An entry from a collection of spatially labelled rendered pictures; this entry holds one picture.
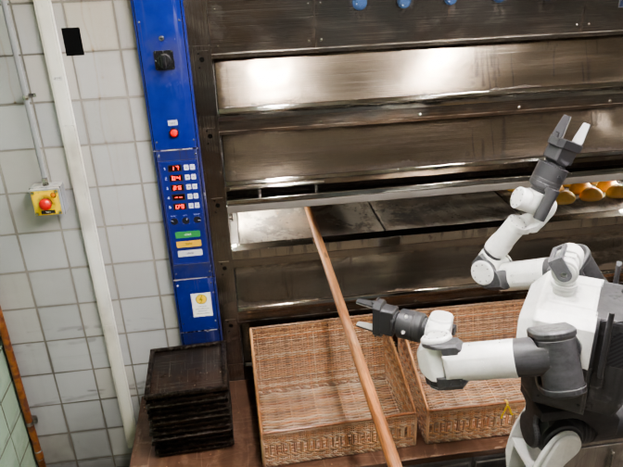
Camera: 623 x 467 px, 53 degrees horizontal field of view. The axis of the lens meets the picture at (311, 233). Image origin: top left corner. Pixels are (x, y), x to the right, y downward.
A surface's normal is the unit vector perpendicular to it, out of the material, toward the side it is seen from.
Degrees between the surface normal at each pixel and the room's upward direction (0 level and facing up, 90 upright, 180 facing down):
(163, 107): 90
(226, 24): 90
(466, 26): 90
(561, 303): 0
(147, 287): 90
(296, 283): 70
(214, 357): 0
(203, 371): 0
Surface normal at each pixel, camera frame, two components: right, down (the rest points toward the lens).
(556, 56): 0.09, 0.07
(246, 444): -0.04, -0.91
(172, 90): 0.13, 0.41
